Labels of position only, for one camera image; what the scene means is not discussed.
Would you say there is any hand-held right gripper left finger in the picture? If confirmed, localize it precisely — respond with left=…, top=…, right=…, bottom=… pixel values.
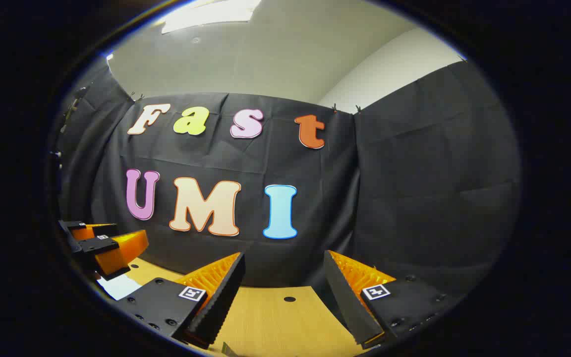
left=117, top=252, right=246, bottom=350

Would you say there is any white suitcase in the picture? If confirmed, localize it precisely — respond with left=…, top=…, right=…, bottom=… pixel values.
left=96, top=274, right=143, bottom=301

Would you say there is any black backdrop cloth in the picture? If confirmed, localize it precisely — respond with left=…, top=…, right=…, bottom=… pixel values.
left=55, top=59, right=521, bottom=310

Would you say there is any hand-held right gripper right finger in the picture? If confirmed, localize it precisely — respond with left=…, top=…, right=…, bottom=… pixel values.
left=323, top=249, right=464, bottom=350

